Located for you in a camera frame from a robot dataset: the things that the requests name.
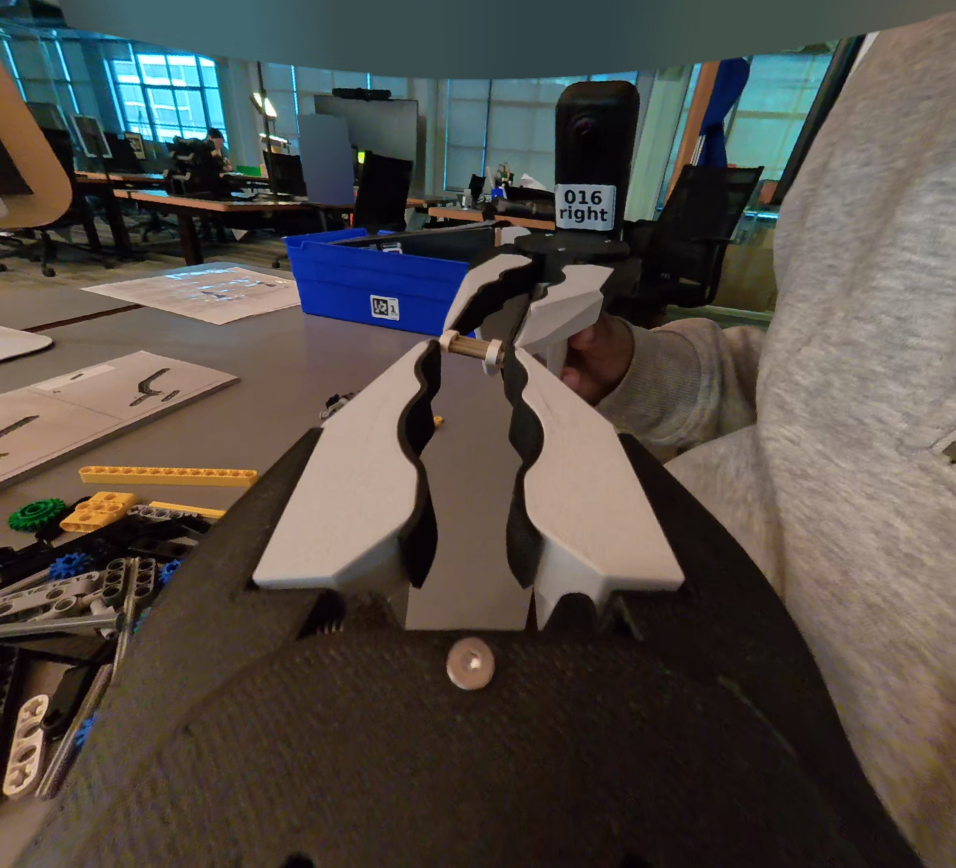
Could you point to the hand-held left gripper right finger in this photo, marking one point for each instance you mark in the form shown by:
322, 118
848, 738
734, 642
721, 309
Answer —
596, 508

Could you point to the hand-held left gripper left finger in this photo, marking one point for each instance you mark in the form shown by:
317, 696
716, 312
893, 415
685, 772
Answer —
343, 501

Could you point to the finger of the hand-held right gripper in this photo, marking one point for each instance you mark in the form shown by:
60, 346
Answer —
571, 304
468, 295

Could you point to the tan and white lego assembly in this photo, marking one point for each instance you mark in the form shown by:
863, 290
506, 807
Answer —
468, 346

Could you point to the pile of small lego pins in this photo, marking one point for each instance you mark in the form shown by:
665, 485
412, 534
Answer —
337, 402

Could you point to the person's right forearm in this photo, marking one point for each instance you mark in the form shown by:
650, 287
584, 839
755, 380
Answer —
687, 375

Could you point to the thin yellow lego axle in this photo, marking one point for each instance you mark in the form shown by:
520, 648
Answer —
185, 508

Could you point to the long yellow lego beam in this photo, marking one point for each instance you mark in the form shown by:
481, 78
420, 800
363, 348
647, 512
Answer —
167, 476

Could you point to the lego instruction booklet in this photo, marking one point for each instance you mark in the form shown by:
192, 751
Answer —
96, 404

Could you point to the pile of large lego parts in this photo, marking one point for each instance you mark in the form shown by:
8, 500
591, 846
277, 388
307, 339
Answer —
67, 591

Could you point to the green lego gear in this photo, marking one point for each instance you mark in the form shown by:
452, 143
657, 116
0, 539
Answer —
35, 513

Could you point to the person's right hand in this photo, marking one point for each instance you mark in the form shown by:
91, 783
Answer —
601, 356

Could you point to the wooden office desk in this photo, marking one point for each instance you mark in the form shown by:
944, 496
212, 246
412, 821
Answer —
185, 201
462, 213

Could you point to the blue plastic bin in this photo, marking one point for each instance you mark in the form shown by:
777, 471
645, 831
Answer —
351, 280

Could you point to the blue cloth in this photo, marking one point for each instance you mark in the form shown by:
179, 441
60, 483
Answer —
724, 106

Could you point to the black computer monitor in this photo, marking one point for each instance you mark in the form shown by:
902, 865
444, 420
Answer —
283, 172
381, 191

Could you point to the black mesh office chair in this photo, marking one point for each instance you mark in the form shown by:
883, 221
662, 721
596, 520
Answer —
701, 225

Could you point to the large display screen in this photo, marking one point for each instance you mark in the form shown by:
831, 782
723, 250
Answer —
388, 125

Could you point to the black video bar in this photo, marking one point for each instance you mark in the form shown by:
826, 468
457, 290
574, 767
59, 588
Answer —
361, 93

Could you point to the printed paper sheet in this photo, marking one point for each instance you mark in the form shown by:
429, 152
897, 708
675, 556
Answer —
201, 292

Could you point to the standing lamp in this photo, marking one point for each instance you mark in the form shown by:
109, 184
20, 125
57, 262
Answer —
265, 106

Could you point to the book stand with white base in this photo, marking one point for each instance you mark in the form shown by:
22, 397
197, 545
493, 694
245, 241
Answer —
44, 172

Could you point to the yellow lego frame piece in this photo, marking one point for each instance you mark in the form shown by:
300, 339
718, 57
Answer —
96, 512

